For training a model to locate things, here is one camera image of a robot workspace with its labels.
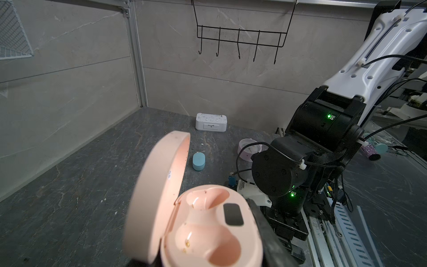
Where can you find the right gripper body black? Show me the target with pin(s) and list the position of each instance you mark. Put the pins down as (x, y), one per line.
(288, 229)

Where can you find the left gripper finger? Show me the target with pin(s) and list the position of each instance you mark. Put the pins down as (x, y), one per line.
(274, 253)

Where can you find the peach earbud charging case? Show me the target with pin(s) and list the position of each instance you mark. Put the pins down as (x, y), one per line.
(206, 226)

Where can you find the blue earbud charging case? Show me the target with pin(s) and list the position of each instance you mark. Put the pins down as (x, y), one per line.
(198, 161)

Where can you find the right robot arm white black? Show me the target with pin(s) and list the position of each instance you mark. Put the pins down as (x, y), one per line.
(302, 171)

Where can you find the white power strip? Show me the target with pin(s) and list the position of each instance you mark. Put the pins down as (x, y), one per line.
(211, 123)

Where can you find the black wire hook rack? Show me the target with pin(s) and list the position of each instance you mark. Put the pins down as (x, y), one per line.
(240, 36)

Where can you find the white wire mesh basket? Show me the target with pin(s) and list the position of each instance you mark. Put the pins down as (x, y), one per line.
(14, 41)

